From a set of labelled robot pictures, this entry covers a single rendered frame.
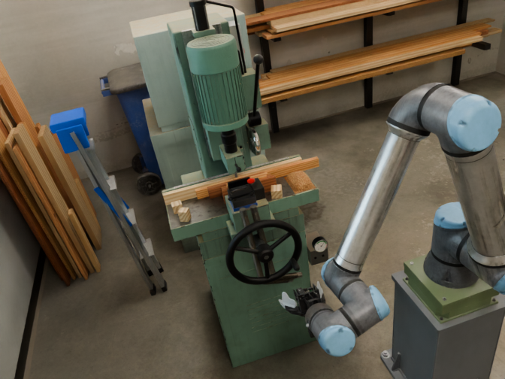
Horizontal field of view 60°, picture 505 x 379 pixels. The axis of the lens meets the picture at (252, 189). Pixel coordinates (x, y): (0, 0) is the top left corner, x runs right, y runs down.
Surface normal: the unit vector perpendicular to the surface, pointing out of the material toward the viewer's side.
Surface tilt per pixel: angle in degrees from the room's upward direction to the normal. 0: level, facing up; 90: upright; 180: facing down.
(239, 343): 90
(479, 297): 90
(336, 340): 72
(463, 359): 90
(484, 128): 83
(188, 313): 0
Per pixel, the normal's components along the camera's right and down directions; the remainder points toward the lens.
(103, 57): 0.28, 0.49
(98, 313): -0.15, -0.83
